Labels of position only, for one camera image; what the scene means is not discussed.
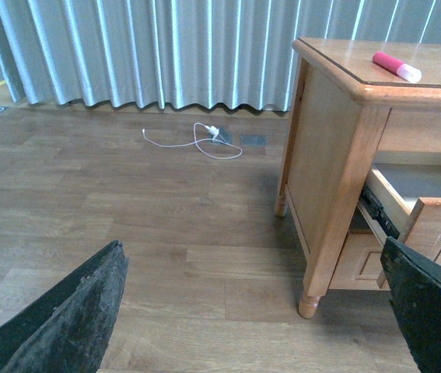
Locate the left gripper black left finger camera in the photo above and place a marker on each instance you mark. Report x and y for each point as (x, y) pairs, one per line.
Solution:
(68, 328)

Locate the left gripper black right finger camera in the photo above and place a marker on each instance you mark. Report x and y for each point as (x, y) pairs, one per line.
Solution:
(415, 287)

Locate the wooden drawer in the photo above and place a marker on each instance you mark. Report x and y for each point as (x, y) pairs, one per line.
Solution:
(404, 202)
(358, 266)

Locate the pink marker with clear cap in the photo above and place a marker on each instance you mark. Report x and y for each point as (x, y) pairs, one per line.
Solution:
(397, 67)

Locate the wooden nightstand cabinet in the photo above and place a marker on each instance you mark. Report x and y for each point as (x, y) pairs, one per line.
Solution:
(349, 113)

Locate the closed floor socket plate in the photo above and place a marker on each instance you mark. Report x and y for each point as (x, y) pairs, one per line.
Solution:
(250, 140)

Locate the open floor socket plate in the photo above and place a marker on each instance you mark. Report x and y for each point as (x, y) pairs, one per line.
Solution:
(223, 137)

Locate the grey pleated curtain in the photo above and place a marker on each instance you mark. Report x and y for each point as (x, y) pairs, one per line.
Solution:
(181, 53)

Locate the white charger with cable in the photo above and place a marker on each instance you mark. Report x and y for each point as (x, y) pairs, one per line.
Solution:
(212, 131)

